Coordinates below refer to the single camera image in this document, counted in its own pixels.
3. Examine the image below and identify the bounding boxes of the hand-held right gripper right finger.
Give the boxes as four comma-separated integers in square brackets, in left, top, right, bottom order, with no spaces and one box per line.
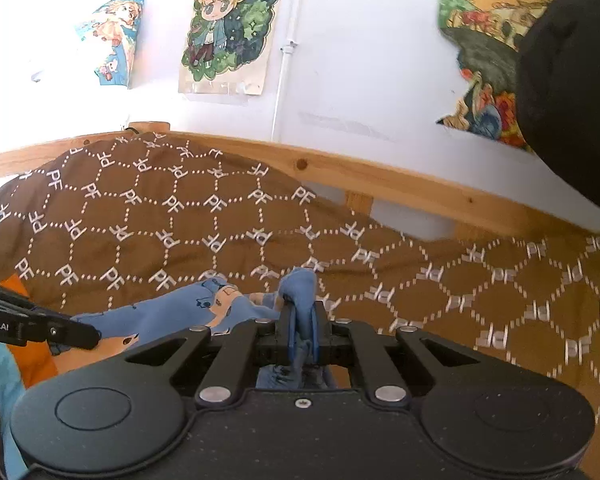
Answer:
[307,301,482,408]

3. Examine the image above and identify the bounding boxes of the white wall pipe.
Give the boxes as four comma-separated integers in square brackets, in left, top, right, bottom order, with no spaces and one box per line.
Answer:
[271,0,310,142]

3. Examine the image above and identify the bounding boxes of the brown patterned blanket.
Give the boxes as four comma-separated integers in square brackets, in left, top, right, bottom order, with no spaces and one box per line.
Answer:
[0,131,600,443]

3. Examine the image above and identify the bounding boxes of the blue cartoon wall poster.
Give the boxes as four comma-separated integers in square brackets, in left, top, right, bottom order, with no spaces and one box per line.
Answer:
[76,0,147,91]

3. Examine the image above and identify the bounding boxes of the blond cartoon figure wall poster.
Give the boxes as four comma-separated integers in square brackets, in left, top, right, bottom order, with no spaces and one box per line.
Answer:
[178,0,287,97]

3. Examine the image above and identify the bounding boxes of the colourful landscape wall poster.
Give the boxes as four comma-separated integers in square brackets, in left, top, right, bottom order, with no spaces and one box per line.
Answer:
[436,0,572,155]

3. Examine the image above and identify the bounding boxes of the blue printed pants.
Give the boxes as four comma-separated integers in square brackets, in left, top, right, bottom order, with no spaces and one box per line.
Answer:
[50,267,337,392]

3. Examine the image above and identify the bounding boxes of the wooden bed frame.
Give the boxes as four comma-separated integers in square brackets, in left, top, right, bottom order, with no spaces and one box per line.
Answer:
[0,120,600,250]

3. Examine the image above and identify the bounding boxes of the black cloth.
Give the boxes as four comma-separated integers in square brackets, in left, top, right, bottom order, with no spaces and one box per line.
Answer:
[514,0,600,222]

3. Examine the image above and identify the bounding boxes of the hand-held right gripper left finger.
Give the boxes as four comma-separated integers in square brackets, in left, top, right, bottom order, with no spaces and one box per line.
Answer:
[124,304,301,408]

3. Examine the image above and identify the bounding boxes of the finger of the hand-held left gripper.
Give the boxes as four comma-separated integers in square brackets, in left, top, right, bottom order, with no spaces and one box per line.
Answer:
[22,307,102,352]

